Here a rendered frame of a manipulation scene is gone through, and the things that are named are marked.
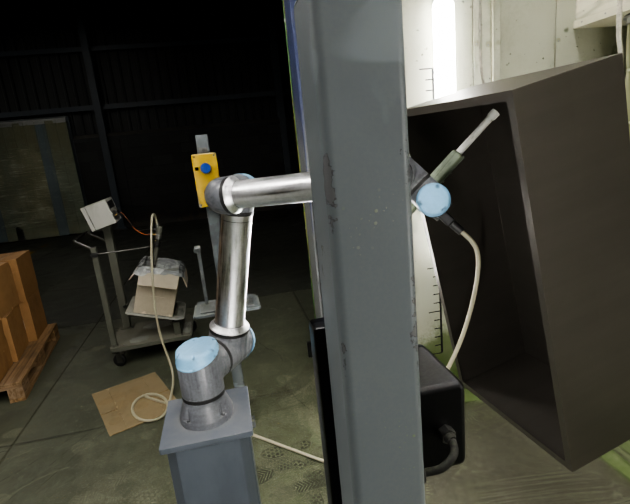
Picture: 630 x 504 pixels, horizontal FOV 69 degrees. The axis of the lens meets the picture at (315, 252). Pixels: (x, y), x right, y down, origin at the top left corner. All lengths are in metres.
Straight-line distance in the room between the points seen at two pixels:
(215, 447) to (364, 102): 1.52
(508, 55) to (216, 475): 2.28
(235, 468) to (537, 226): 1.23
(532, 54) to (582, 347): 1.61
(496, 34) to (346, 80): 2.37
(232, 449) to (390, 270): 1.47
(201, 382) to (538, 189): 1.19
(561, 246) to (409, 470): 1.14
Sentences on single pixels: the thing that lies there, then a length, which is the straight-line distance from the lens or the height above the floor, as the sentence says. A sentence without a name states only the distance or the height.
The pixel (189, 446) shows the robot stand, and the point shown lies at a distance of 1.67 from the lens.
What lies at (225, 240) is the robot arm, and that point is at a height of 1.26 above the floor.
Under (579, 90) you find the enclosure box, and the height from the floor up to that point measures 1.62.
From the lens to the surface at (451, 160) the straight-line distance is 1.64.
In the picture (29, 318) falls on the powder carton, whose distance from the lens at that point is 4.54.
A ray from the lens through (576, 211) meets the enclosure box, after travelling 1.43.
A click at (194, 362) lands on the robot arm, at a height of 0.88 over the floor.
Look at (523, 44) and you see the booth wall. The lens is 2.70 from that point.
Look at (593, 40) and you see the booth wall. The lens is 2.95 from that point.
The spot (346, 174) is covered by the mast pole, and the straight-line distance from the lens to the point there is 0.25.
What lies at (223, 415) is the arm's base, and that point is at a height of 0.66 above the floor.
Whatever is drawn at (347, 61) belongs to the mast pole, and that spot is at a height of 1.60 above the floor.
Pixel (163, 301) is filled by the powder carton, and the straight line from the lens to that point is 3.73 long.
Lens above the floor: 1.56
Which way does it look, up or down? 14 degrees down
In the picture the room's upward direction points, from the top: 6 degrees counter-clockwise
